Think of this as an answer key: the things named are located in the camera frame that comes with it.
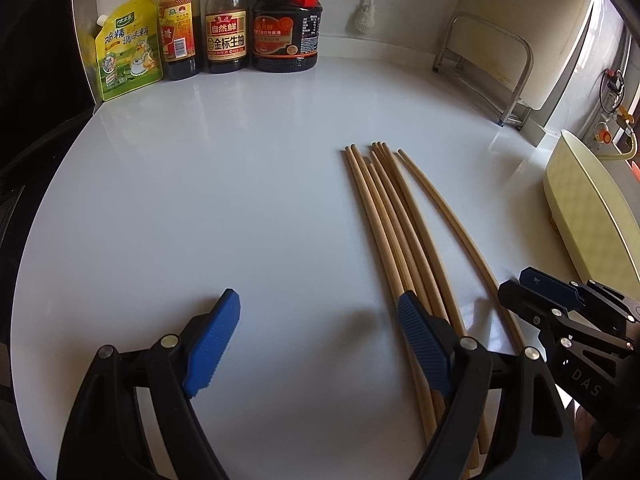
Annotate yellow gas hose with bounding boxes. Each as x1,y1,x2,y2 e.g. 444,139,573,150
597,105,640,163

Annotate pile of wooden chopsticks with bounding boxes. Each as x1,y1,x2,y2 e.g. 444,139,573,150
345,141,493,480

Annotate person's right hand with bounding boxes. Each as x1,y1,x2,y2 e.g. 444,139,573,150
572,402,608,466

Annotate small vinegar bottle yellow cap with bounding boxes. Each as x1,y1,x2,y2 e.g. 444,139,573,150
157,0,205,82

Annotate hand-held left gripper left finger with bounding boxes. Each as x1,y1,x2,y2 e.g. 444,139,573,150
56,288,242,480

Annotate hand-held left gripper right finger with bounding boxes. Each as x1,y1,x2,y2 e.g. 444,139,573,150
396,291,583,480

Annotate steel cutting board rack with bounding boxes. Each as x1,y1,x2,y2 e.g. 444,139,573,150
432,11,533,131

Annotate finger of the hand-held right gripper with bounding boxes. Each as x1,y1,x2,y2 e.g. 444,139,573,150
497,280,636,356
519,266,640,321

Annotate black range hood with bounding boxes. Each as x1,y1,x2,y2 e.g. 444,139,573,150
0,0,98,171

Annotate soy sauce bottle yellow cap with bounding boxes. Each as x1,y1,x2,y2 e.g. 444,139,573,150
204,0,251,75

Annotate cream plastic basin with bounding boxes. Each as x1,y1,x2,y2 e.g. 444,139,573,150
544,129,640,301

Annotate large dark sauce bottle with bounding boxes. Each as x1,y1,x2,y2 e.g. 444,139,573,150
251,0,325,73

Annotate light wooden chopstick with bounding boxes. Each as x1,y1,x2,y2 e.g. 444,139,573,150
397,148,526,353

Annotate white cutting board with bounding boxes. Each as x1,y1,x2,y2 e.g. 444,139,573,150
440,0,608,111

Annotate yellow green seasoning pouch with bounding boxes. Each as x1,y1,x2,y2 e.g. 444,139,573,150
94,0,165,102

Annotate gas valve with red handle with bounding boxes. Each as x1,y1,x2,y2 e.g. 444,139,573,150
600,67,627,111

